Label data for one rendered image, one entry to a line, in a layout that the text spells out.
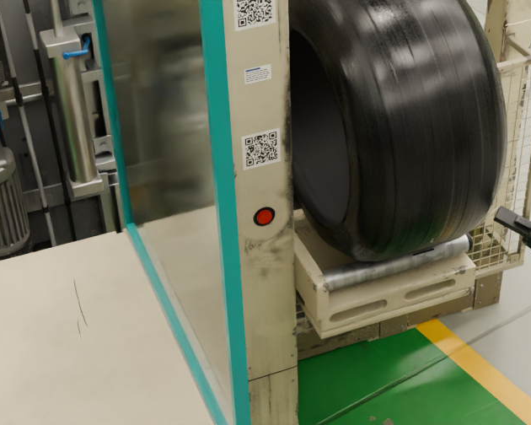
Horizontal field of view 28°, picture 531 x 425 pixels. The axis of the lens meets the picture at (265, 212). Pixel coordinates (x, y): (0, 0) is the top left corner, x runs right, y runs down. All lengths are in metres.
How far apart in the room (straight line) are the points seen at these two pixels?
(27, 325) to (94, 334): 0.10
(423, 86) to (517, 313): 1.69
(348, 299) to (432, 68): 0.54
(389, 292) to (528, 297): 1.38
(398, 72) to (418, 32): 0.09
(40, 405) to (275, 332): 0.90
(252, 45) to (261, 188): 0.31
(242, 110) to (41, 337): 0.60
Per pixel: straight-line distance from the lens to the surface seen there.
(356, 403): 3.14
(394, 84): 1.86
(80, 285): 1.64
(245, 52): 1.86
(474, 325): 3.40
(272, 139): 1.97
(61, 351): 1.54
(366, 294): 2.18
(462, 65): 1.92
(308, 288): 2.13
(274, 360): 2.33
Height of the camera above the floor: 2.32
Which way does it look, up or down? 38 degrees down
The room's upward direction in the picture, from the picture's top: 3 degrees counter-clockwise
